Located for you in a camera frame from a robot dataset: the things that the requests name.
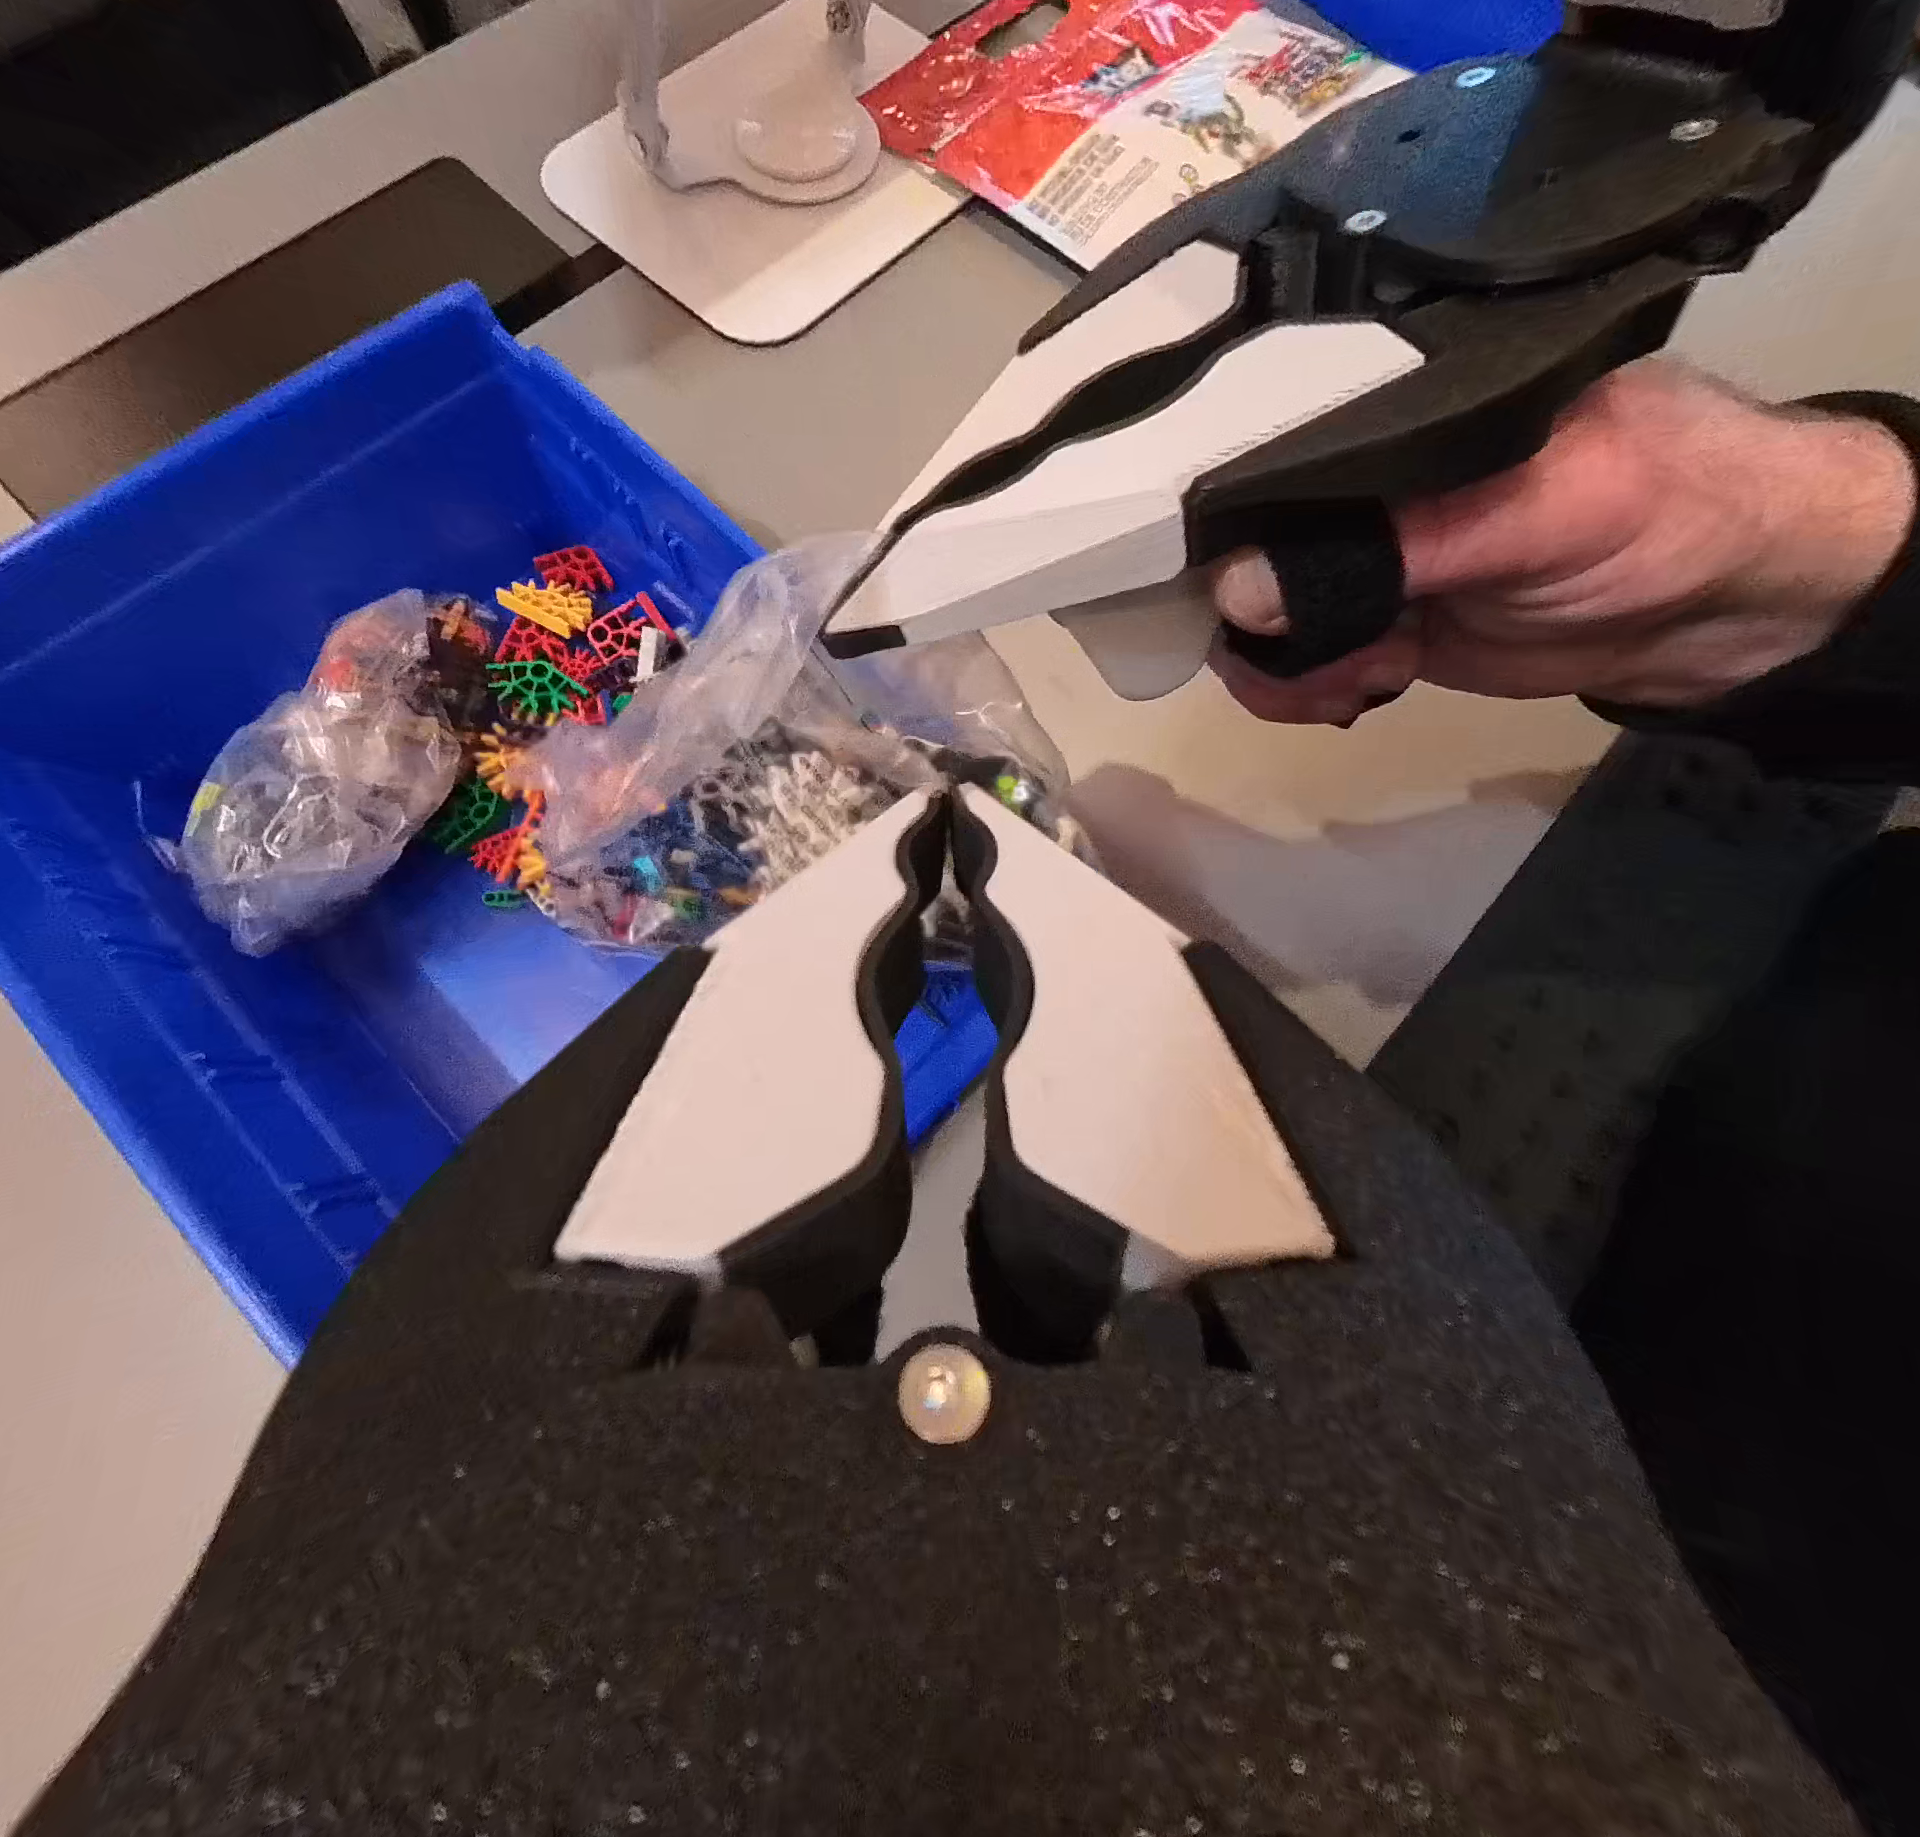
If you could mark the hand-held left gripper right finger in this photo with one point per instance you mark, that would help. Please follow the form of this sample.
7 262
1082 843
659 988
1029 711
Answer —
1142 1103

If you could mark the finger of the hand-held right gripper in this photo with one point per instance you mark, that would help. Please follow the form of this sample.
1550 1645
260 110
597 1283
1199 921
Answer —
1082 533
1082 368

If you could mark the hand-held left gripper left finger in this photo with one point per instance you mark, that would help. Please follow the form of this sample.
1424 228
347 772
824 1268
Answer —
752 1103

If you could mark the colourful printed toy package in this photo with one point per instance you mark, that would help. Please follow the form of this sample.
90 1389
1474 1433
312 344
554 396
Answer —
1050 82

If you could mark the clear bag of rods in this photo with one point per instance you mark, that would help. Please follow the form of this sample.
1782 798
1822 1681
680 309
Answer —
720 758

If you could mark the clear bag with wheels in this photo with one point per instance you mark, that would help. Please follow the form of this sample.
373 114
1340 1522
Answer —
287 817

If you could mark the blue plastic bin with sticker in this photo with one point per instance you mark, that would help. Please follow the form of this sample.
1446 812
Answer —
152 967

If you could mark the person's right forearm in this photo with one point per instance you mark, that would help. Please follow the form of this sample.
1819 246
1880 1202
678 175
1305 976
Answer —
1770 721

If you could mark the person's right hand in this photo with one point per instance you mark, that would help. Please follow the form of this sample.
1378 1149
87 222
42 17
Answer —
1652 547

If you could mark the white book stand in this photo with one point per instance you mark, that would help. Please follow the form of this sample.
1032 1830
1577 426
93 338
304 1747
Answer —
752 218

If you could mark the pile of loose colourful connectors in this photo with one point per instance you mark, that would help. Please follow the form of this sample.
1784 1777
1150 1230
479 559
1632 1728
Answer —
563 622

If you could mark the person's dark trouser leg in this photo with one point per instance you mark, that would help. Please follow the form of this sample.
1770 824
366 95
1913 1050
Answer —
1770 1342

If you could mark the black table inset panel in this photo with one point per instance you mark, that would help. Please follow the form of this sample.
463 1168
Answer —
270 338

